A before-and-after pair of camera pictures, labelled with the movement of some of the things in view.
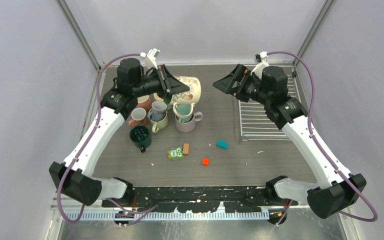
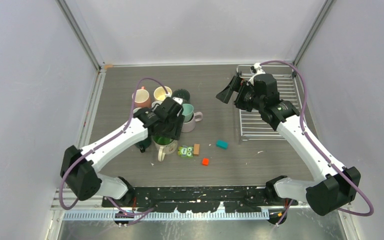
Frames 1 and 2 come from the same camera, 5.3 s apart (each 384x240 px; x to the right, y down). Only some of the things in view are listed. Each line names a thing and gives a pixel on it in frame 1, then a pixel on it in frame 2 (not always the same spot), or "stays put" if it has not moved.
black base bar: [199, 199] stays put
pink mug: [144, 101] stays put
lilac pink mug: [189, 126] stays put
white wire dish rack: [255, 124] stays put
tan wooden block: [186, 149] to [196, 149]
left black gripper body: [150, 85] to [172, 130]
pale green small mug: [183, 112] stays put
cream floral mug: [189, 96] to [167, 149]
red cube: [205, 161] stays put
